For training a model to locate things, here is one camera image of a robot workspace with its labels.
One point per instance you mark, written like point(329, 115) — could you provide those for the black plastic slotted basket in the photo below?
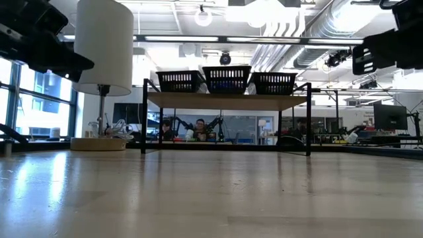
point(226, 79)
point(180, 81)
point(272, 83)

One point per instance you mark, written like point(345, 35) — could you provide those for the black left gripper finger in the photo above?
point(62, 59)
point(74, 75)

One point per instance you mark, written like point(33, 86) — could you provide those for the clear glass jar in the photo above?
point(93, 129)

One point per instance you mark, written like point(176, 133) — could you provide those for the black chair back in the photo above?
point(290, 141)

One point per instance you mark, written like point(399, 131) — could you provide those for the small white cup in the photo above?
point(55, 132)

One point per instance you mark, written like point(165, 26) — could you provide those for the black overhead frame bar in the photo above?
point(223, 39)

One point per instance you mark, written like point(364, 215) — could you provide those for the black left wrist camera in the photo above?
point(46, 16)

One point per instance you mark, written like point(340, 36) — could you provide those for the small dark mounting block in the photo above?
point(6, 147)

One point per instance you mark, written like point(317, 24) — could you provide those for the round beige base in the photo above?
point(99, 144)

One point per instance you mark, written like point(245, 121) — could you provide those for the window with dark frame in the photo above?
point(46, 109)

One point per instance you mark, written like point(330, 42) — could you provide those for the wooden shelf riser black legs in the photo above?
point(224, 100)

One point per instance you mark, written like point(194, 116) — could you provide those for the small white lamp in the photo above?
point(262, 123)

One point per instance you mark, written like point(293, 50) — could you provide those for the black monitor screen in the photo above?
point(390, 117)
point(127, 113)

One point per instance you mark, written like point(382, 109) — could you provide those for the person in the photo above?
point(200, 127)
point(167, 129)

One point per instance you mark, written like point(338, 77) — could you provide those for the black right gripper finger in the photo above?
point(361, 59)
point(385, 46)

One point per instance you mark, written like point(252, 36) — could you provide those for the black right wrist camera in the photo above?
point(409, 11)

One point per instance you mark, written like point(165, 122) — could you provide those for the silver ventilation duct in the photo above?
point(330, 23)

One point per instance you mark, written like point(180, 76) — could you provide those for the black dome ceiling camera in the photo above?
point(225, 59)

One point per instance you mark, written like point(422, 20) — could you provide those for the black ceiling-mounted camera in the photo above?
point(335, 60)
point(368, 85)

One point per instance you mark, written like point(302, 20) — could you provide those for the round white pendant lamp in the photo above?
point(203, 18)

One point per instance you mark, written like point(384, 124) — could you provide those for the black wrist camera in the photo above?
point(409, 11)
point(46, 16)

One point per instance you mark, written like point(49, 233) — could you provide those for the white shade table lamp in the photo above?
point(102, 49)

